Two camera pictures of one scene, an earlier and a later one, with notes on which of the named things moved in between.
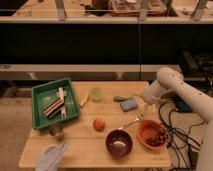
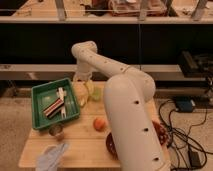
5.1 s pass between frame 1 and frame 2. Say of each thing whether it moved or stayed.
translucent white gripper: moved
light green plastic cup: stayed
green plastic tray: stayed
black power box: stayed
